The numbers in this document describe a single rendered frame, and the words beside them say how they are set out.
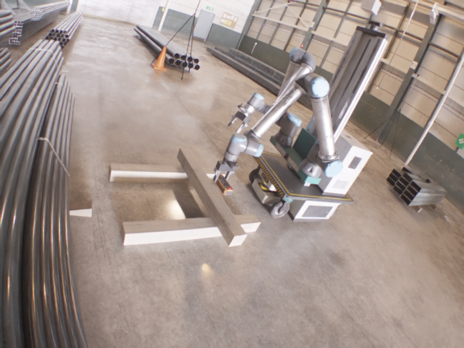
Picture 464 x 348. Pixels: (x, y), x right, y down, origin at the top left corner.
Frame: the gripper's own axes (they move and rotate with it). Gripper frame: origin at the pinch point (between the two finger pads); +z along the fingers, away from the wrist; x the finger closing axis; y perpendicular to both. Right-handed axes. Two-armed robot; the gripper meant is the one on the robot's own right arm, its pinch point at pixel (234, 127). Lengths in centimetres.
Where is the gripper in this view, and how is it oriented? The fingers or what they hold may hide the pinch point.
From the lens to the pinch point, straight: 209.9
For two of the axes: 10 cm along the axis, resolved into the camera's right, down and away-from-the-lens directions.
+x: -5.0, -5.0, 7.0
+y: 6.1, 3.7, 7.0
